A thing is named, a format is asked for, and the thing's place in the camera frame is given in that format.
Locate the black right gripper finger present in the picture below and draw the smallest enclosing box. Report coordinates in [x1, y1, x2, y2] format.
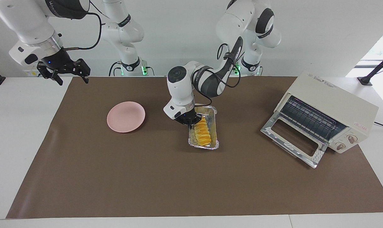
[72, 58, 91, 84]
[36, 63, 64, 86]

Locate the golden striped bread loaf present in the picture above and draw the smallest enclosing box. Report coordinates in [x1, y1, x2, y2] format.
[194, 117, 213, 146]

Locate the aluminium foil tray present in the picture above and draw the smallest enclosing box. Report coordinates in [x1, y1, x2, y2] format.
[187, 106, 220, 150]

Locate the glass oven door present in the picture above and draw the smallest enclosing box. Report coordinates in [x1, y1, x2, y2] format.
[260, 111, 327, 169]

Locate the white toaster oven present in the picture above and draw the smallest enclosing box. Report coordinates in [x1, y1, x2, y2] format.
[274, 71, 379, 154]

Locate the pink round plate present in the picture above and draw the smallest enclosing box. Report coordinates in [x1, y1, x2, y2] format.
[107, 101, 146, 133]

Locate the brown table mat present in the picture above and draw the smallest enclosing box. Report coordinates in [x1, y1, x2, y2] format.
[5, 76, 383, 219]

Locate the black arm base cable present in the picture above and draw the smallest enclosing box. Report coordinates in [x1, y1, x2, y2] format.
[108, 61, 122, 77]

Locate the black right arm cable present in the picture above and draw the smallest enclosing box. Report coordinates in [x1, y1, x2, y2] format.
[64, 12, 103, 51]

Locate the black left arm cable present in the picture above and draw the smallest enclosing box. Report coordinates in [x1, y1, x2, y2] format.
[191, 43, 242, 107]

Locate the metal wire oven rack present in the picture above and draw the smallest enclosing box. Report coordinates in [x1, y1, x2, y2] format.
[279, 96, 348, 142]

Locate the black camera stand pole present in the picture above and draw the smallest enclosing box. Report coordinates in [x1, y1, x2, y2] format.
[357, 51, 383, 86]

